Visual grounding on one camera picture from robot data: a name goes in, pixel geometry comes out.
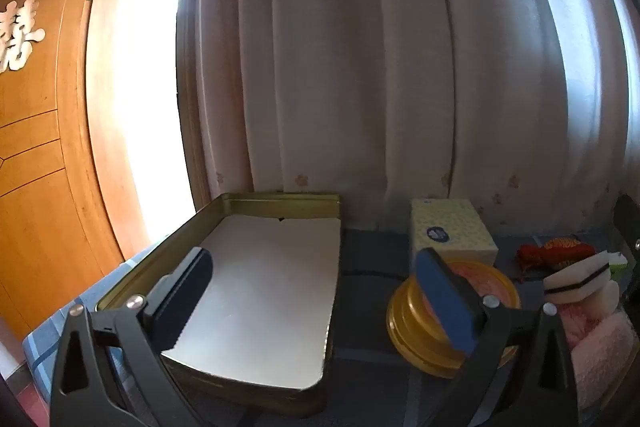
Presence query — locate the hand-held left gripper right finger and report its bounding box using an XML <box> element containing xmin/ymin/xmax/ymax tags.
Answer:
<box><xmin>415</xmin><ymin>248</ymin><xmax>581</xmax><ymax>427</ymax></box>

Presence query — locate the white card liner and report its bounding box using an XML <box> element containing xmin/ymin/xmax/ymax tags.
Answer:
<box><xmin>159</xmin><ymin>214</ymin><xmax>342</xmax><ymax>394</ymax></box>

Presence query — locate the gold metal tin box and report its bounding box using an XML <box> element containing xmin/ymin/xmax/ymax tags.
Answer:
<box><xmin>95</xmin><ymin>192</ymin><xmax>346</xmax><ymax>419</ymax></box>

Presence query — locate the round yellow container pink lid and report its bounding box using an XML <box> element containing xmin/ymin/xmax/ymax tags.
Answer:
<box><xmin>386</xmin><ymin>258</ymin><xmax>522</xmax><ymax>379</ymax></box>

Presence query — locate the pale floral curtain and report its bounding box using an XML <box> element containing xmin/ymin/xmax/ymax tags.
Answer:
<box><xmin>192</xmin><ymin>0</ymin><xmax>640</xmax><ymax>233</ymax></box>

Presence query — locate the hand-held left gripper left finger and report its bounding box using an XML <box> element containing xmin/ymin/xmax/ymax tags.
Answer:
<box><xmin>50</xmin><ymin>247</ymin><xmax>216</xmax><ymax>427</ymax></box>

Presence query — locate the blue plaid bed sheet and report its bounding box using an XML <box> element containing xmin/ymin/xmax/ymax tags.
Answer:
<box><xmin>22</xmin><ymin>227</ymin><xmax>632</xmax><ymax>427</ymax></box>

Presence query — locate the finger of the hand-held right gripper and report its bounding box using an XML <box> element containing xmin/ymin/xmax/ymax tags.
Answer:
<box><xmin>613</xmin><ymin>194</ymin><xmax>640</xmax><ymax>269</ymax></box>

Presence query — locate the white paper-cut door decoration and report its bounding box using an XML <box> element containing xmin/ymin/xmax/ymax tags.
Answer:
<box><xmin>0</xmin><ymin>0</ymin><xmax>47</xmax><ymax>76</ymax></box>

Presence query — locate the white sponge with black stripe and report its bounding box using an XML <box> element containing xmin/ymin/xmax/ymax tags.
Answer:
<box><xmin>542</xmin><ymin>252</ymin><xmax>614</xmax><ymax>306</ymax></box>

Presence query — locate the red embroidered drawstring pouch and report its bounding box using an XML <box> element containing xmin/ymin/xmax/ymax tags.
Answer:
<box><xmin>516</xmin><ymin>237</ymin><xmax>597</xmax><ymax>281</ymax></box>

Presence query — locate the wooden door frame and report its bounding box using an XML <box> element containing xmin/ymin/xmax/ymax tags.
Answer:
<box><xmin>82</xmin><ymin>0</ymin><xmax>213</xmax><ymax>259</ymax></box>

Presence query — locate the wooden door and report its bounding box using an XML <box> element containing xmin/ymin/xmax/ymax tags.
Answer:
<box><xmin>0</xmin><ymin>0</ymin><xmax>127</xmax><ymax>344</ymax></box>

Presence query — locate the yellow patterned tissue box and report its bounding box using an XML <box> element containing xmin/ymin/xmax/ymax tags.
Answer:
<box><xmin>410</xmin><ymin>198</ymin><xmax>500</xmax><ymax>269</ymax></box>

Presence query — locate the green tissue pack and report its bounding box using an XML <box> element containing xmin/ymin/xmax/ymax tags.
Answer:
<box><xmin>606</xmin><ymin>252</ymin><xmax>629</xmax><ymax>279</ymax></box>

